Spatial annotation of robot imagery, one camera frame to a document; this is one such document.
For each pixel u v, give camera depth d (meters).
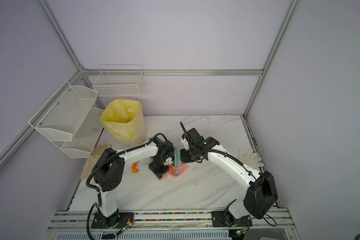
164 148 0.69
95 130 0.93
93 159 0.96
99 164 0.52
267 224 0.72
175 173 0.86
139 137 0.93
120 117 1.02
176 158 0.86
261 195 0.41
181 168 0.92
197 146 0.58
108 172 0.49
